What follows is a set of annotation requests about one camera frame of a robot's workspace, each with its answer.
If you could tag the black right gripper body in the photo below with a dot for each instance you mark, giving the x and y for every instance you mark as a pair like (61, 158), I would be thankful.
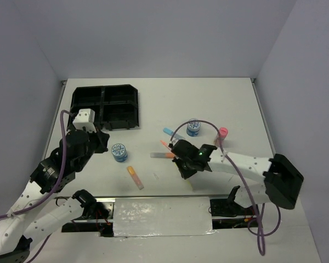
(185, 167)

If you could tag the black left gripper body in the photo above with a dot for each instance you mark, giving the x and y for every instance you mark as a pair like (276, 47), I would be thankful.
(97, 145)

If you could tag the thin orange highlighter pen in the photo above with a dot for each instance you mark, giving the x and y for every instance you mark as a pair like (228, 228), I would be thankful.
(165, 145)

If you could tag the thin yellow highlighter pen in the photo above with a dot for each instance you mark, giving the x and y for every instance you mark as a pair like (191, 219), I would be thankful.
(190, 184)

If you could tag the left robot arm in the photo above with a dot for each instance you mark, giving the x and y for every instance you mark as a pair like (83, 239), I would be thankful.
(20, 228)

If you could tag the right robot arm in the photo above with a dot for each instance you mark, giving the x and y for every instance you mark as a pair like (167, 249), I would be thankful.
(264, 180)

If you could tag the blue paint jar left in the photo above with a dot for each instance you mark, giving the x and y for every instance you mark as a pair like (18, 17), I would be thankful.
(119, 152)

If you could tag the blue paint jar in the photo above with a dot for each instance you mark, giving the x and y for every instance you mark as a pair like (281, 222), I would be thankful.
(119, 152)
(193, 127)

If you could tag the orange-capped clear marker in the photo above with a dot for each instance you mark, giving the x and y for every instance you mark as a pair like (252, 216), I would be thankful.
(162, 155)

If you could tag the blue paint jar right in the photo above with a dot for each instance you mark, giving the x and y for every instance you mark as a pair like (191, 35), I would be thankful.
(193, 127)

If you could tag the blue-capped glue stick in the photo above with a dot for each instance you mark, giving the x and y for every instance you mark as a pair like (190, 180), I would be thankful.
(171, 133)

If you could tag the black four-compartment organizer tray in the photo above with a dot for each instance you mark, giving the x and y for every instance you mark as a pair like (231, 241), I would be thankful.
(115, 106)

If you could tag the pink-capped glitter bottle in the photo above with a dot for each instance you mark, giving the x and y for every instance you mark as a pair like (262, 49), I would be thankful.
(223, 132)

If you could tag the orange-capped pink glue stick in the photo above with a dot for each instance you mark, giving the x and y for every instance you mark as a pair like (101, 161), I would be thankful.
(135, 177)

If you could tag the silver foil-covered panel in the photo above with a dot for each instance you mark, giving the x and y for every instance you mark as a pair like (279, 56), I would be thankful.
(156, 217)

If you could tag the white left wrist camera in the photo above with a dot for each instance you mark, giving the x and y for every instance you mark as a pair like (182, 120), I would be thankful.
(84, 120)

